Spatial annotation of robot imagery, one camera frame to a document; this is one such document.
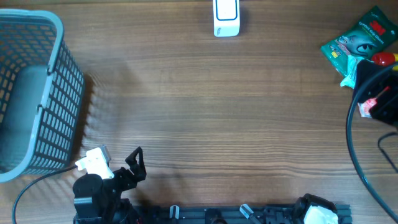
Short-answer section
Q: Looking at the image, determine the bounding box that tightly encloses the green white glove package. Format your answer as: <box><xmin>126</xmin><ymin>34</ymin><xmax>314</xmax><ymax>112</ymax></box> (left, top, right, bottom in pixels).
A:
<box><xmin>320</xmin><ymin>6</ymin><xmax>397</xmax><ymax>77</ymax></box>

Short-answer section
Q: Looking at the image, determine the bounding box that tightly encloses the white barcode scanner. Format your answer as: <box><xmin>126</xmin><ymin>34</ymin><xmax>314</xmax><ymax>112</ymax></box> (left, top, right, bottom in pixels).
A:
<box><xmin>213</xmin><ymin>0</ymin><xmax>241</xmax><ymax>37</ymax></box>

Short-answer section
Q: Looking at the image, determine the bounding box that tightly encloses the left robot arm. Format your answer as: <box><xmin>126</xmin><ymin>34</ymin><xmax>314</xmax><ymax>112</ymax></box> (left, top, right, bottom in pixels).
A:
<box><xmin>72</xmin><ymin>145</ymin><xmax>147</xmax><ymax>223</ymax></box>

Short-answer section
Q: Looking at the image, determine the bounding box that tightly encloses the teal wet wipes pack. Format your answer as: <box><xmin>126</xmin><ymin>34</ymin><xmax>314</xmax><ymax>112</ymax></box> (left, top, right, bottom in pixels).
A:
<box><xmin>340</xmin><ymin>55</ymin><xmax>364</xmax><ymax>89</ymax></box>

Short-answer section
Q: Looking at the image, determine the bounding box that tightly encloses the grey plastic mesh basket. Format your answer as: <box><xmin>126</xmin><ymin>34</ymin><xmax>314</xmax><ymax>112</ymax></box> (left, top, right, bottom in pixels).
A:
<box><xmin>1</xmin><ymin>9</ymin><xmax>85</xmax><ymax>182</ymax></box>

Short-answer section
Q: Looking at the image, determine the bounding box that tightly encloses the red white tissue pack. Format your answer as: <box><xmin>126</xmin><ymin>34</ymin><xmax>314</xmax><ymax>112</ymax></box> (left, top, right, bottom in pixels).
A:
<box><xmin>358</xmin><ymin>86</ymin><xmax>391</xmax><ymax>118</ymax></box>

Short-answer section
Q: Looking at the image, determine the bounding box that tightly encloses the red chili sauce bottle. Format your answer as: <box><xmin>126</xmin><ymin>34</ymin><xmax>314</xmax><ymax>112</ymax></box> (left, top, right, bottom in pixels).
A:
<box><xmin>371</xmin><ymin>52</ymin><xmax>397</xmax><ymax>66</ymax></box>

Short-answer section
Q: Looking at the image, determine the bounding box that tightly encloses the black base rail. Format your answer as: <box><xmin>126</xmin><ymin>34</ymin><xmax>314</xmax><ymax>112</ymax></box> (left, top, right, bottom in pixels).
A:
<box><xmin>124</xmin><ymin>203</ymin><xmax>353</xmax><ymax>224</ymax></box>

